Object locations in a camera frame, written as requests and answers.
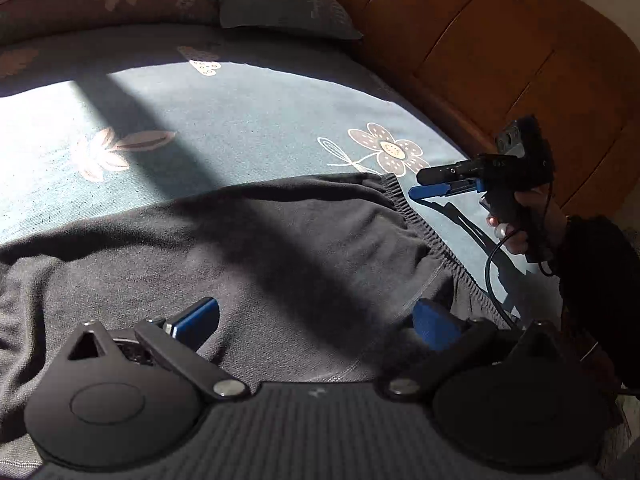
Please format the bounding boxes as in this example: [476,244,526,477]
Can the wooden headboard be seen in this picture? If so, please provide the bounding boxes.
[320,0,640,221]

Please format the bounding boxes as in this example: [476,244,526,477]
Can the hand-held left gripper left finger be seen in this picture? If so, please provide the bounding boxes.
[67,296,251,401]

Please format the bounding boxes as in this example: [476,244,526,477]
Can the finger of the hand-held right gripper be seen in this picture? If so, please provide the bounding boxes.
[416,160,480,185]
[409,181,486,201]

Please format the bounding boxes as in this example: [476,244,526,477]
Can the dark grey pants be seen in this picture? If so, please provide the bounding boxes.
[0,172,521,471]

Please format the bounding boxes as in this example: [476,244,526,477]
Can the teal printed pillow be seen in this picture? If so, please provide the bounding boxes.
[210,0,363,42]

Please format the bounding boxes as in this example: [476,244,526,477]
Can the person's right forearm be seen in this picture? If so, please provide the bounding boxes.
[540,187,640,386]

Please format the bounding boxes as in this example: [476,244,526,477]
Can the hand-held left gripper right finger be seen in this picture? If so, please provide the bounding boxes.
[382,297,576,401]

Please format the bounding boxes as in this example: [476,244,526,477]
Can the person's right hand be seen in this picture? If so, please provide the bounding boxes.
[485,187,568,261]

